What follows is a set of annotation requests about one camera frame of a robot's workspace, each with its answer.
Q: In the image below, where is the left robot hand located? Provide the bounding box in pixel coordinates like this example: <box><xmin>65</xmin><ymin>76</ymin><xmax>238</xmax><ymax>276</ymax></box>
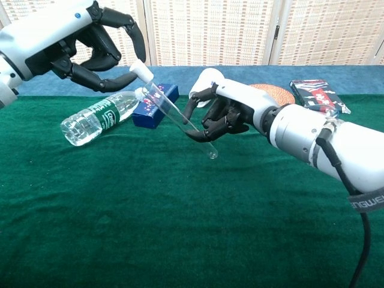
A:
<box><xmin>0</xmin><ymin>0</ymin><xmax>148</xmax><ymax>94</ymax></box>

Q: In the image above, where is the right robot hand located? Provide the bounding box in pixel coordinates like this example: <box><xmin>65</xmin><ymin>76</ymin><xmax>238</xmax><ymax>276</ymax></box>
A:
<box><xmin>181</xmin><ymin>78</ymin><xmax>278</xmax><ymax>143</ymax></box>

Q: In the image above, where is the clear glass test tube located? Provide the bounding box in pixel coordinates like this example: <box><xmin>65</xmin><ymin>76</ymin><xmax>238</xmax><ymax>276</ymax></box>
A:
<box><xmin>140</xmin><ymin>81</ymin><xmax>218</xmax><ymax>160</ymax></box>

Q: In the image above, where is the small white stopper cap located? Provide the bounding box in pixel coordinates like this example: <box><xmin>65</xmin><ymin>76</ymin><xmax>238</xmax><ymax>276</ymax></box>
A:
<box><xmin>129</xmin><ymin>61</ymin><xmax>154</xmax><ymax>83</ymax></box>

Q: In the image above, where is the white paper cup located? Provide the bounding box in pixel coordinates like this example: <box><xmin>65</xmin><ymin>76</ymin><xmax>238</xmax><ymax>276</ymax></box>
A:
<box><xmin>188</xmin><ymin>67</ymin><xmax>225</xmax><ymax>108</ymax></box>

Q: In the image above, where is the round woven rattan coaster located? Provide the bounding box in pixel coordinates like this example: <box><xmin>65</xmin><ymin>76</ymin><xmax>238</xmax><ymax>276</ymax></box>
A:
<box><xmin>248</xmin><ymin>83</ymin><xmax>296</xmax><ymax>106</ymax></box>

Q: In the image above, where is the blue table cover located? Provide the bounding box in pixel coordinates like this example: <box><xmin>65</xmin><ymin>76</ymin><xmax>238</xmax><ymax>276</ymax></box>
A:
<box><xmin>11</xmin><ymin>65</ymin><xmax>384</xmax><ymax>98</ymax></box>

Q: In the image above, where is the black and red snack packet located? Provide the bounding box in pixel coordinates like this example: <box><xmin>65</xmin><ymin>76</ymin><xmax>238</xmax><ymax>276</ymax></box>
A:
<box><xmin>289</xmin><ymin>79</ymin><xmax>352</xmax><ymax>115</ymax></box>

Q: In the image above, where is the woven bamboo folding screen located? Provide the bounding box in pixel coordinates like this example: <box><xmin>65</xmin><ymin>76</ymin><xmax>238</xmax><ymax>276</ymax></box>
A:
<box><xmin>0</xmin><ymin>0</ymin><xmax>384</xmax><ymax>68</ymax></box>

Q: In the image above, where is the blue floral cardboard box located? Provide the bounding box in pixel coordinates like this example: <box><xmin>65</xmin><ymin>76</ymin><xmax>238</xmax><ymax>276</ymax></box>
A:
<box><xmin>131</xmin><ymin>83</ymin><xmax>180</xmax><ymax>130</ymax></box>

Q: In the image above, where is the clear green-labelled water bottle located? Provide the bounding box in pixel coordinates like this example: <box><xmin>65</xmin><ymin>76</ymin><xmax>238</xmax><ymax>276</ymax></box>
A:
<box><xmin>60</xmin><ymin>88</ymin><xmax>142</xmax><ymax>147</ymax></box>

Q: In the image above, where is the green velvet table cloth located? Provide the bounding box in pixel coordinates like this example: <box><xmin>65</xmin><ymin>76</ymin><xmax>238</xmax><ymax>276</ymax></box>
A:
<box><xmin>0</xmin><ymin>94</ymin><xmax>384</xmax><ymax>288</ymax></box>

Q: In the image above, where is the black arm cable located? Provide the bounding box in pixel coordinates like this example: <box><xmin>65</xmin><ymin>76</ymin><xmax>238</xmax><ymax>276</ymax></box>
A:
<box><xmin>316</xmin><ymin>127</ymin><xmax>371</xmax><ymax>288</ymax></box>

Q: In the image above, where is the grey velcro strap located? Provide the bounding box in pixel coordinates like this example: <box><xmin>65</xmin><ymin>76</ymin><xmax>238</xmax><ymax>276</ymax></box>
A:
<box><xmin>347</xmin><ymin>187</ymin><xmax>384</xmax><ymax>214</ymax></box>

